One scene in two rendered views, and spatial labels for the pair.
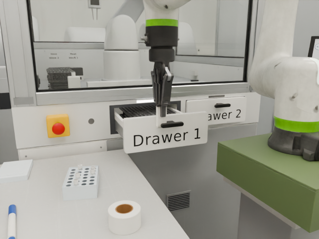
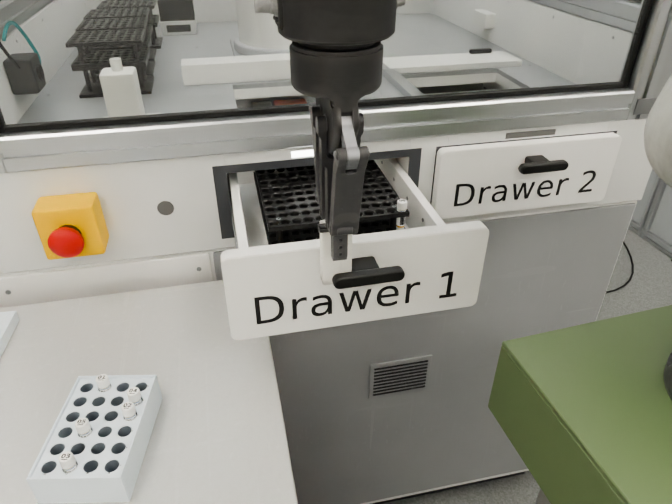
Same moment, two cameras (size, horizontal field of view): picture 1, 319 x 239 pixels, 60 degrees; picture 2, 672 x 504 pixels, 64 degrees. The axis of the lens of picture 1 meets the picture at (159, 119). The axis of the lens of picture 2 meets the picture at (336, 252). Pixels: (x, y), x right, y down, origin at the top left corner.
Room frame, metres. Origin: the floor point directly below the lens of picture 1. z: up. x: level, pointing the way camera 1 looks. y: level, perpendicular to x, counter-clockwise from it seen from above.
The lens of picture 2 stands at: (0.38, -0.07, 1.23)
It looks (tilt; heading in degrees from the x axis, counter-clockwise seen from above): 33 degrees down; 8
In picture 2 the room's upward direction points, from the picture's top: straight up
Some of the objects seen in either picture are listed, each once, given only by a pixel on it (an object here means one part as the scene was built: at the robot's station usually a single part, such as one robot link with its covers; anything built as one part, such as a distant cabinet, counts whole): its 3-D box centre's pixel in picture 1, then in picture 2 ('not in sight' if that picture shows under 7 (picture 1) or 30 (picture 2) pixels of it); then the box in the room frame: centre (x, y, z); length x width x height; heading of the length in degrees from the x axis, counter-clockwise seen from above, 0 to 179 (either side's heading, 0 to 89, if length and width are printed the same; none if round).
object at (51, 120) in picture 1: (58, 125); (72, 226); (0.92, 0.35, 0.88); 0.07 x 0.05 x 0.07; 111
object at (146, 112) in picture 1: (147, 118); (323, 200); (1.05, 0.05, 0.87); 0.22 x 0.18 x 0.06; 21
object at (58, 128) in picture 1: (58, 128); (67, 240); (0.89, 0.34, 0.88); 0.04 x 0.03 x 0.04; 111
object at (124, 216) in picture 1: (124, 216); not in sight; (0.53, 0.08, 0.78); 0.07 x 0.07 x 0.04
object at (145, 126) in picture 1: (167, 131); (358, 280); (0.86, -0.03, 0.87); 0.29 x 0.02 x 0.11; 111
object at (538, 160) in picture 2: (220, 105); (539, 163); (1.14, -0.26, 0.91); 0.07 x 0.04 x 0.01; 111
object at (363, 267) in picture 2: (170, 124); (365, 270); (0.83, -0.04, 0.91); 0.07 x 0.04 x 0.01; 111
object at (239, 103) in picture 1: (217, 111); (525, 175); (1.16, -0.25, 0.87); 0.29 x 0.02 x 0.11; 111
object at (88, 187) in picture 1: (82, 181); (102, 434); (0.69, 0.21, 0.78); 0.12 x 0.08 x 0.04; 10
